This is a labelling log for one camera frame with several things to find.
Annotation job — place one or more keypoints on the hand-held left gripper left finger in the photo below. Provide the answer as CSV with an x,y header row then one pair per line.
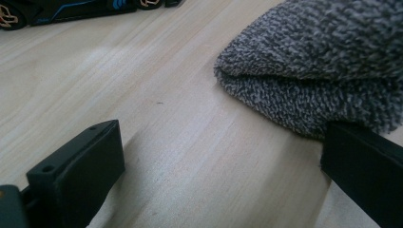
x,y
79,171

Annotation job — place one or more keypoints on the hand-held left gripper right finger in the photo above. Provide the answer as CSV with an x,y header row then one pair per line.
x,y
370,171

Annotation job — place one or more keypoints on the grey fuzzy cloth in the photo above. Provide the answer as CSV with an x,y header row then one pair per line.
x,y
316,47

